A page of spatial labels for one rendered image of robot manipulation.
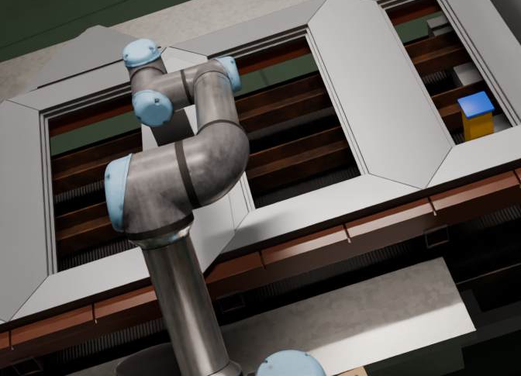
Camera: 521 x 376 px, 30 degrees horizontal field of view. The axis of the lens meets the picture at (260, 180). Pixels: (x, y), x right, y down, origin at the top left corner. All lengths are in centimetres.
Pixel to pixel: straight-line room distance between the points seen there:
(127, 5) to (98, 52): 163
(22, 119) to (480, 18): 115
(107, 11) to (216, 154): 283
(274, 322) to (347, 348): 17
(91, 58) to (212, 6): 38
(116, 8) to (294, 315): 253
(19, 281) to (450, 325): 90
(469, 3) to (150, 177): 111
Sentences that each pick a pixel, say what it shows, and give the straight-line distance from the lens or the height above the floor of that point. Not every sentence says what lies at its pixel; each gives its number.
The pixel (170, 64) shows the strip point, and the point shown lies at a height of 85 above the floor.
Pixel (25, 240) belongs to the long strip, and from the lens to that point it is 220.
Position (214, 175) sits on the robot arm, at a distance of 156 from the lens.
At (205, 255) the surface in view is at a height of 85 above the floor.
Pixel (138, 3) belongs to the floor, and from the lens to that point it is 433.
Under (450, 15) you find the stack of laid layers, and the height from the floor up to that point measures 83.
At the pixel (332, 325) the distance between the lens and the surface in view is 202.
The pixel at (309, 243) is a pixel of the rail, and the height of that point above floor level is 83.
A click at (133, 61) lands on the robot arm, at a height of 116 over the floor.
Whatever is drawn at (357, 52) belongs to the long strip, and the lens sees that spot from 234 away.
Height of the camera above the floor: 231
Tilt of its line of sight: 44 degrees down
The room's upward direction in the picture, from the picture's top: 19 degrees counter-clockwise
